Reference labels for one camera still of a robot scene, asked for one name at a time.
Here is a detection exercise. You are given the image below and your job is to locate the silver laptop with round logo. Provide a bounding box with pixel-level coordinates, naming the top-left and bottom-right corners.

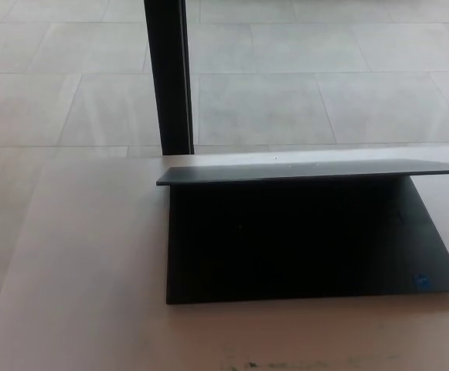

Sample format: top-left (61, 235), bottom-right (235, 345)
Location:
top-left (155, 157), bottom-right (449, 306)

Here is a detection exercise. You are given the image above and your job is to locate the black vertical window frame post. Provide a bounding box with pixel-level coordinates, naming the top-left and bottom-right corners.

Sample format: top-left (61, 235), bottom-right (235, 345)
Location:
top-left (144, 0), bottom-right (196, 157)

